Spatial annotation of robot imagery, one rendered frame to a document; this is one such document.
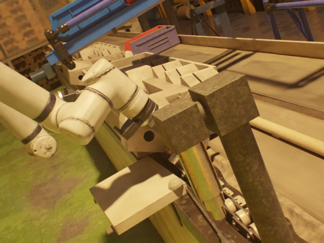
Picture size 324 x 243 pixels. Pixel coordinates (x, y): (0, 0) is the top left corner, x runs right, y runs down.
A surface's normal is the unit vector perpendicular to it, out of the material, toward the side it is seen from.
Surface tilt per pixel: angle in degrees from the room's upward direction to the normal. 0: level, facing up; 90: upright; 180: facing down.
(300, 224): 26
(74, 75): 90
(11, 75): 77
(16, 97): 104
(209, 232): 0
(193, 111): 90
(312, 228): 53
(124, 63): 90
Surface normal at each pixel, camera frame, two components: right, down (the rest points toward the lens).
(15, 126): 0.11, 0.40
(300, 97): -0.39, -0.87
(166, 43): 0.32, 0.22
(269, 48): -0.86, 0.47
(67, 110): -0.66, -0.56
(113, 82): 0.51, -0.08
